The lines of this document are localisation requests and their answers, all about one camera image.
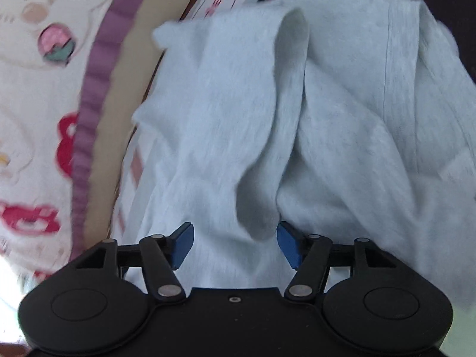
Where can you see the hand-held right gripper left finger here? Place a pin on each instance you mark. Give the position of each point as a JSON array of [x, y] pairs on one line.
[[183, 246]]

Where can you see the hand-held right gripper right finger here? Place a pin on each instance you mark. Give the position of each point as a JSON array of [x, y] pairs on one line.
[[288, 243]]

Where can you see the light grey garment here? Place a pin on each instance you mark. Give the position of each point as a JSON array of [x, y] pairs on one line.
[[353, 119]]

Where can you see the beige mattress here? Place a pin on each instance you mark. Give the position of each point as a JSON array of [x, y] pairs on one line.
[[122, 78]]

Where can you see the printed quilt with purple trim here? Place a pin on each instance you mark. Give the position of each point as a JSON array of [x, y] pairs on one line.
[[33, 93]]

